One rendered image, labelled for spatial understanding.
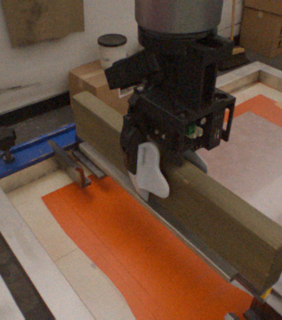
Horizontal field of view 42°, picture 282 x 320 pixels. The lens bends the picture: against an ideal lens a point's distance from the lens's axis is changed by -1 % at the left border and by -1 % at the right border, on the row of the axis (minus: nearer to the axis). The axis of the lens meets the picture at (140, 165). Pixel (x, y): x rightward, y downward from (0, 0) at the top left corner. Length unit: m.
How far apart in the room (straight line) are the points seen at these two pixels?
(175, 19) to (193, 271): 0.36
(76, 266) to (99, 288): 0.05
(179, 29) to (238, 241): 0.20
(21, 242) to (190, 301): 0.25
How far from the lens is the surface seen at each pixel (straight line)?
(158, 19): 0.31
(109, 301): 0.52
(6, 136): 0.64
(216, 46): 0.33
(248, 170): 0.72
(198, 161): 0.43
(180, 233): 0.42
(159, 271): 0.54
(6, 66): 2.56
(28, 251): 0.54
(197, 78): 0.32
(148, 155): 0.40
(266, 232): 0.35
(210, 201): 0.38
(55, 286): 0.50
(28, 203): 0.66
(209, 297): 0.53
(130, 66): 0.39
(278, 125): 0.87
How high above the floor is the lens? 1.40
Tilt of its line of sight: 39 degrees down
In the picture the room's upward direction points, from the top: straight up
